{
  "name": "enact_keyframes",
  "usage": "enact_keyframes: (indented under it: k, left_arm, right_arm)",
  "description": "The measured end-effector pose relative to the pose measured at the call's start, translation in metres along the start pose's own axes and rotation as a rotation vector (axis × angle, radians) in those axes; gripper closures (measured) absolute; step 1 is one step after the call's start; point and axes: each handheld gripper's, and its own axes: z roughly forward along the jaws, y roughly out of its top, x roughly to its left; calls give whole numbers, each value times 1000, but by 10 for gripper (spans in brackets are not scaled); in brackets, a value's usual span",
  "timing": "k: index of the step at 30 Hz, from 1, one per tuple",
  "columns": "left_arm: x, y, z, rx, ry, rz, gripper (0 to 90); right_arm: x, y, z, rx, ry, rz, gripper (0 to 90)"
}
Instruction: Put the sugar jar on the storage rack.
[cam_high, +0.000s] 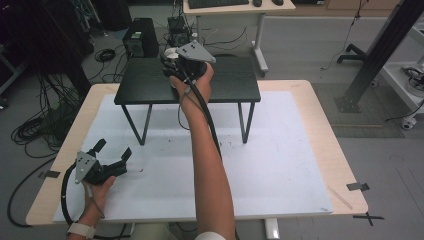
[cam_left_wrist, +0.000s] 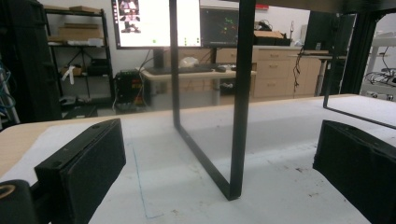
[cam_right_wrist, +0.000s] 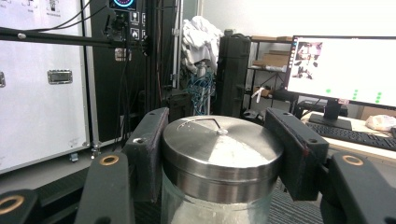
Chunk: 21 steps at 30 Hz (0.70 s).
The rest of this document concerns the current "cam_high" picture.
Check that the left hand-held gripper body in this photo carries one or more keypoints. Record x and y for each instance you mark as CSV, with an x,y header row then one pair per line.
x,y
100,173

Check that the black keyboard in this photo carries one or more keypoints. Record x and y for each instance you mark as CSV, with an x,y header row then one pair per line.
x,y
216,3

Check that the black tape cross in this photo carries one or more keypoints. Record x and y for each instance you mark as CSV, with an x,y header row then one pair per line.
x,y
368,217

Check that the white wheeled cart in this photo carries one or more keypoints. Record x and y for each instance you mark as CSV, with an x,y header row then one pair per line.
x,y
403,83

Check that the white office desk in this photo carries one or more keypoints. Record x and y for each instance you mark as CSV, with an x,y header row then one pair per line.
x,y
233,23

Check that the person's left hand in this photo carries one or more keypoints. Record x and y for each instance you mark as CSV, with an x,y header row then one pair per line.
x,y
96,196

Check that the black metal post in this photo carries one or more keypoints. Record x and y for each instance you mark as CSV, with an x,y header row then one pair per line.
x,y
376,56

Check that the light wooden table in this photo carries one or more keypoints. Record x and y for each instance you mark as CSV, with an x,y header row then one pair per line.
x,y
333,143

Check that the black computer mouse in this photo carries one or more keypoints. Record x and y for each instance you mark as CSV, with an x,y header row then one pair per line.
x,y
277,2
257,3

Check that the white board mat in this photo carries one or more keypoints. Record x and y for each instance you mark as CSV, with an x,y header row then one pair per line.
x,y
266,186

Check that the black tape piece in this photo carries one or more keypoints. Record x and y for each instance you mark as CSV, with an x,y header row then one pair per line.
x,y
358,186
52,174

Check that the black stand foot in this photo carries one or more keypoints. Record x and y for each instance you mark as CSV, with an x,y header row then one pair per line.
x,y
353,51

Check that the person's right hand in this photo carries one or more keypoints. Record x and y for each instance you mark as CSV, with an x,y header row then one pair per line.
x,y
196,91

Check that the white sleeve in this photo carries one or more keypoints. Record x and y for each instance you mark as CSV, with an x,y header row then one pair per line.
x,y
210,236

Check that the white wristwatch band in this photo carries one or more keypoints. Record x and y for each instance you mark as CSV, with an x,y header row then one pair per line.
x,y
80,230

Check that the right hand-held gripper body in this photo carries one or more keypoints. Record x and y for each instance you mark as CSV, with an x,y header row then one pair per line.
x,y
195,55

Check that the black computer tower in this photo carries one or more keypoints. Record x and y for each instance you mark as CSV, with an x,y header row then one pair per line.
x,y
141,38

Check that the person's beige trousers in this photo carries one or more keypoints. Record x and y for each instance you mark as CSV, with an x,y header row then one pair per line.
x,y
150,233

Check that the open-frame computer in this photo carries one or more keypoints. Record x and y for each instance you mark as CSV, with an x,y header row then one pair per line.
x,y
178,30

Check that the black desktop shelf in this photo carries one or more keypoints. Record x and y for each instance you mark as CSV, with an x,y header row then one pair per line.
x,y
143,80

